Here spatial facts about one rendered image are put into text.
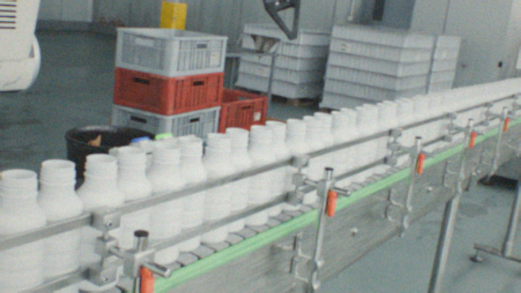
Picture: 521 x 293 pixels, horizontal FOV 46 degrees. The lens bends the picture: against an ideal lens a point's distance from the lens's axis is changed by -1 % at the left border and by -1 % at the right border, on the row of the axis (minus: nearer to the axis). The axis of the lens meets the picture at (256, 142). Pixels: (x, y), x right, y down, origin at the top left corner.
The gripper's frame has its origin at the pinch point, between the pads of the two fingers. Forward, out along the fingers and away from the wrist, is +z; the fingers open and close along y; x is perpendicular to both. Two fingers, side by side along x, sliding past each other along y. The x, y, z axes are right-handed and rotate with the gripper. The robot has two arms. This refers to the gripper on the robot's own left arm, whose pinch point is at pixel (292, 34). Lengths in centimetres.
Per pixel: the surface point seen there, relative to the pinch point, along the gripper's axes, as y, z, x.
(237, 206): -13.8, 25.9, 16.9
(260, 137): -10.9, 16.3, 10.4
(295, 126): -1.2, 16.1, 4.2
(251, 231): -10.6, 30.8, 16.2
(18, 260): -50, 22, 37
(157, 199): -33.7, 20.6, 24.7
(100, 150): 164, 0, 86
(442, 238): 117, 69, -40
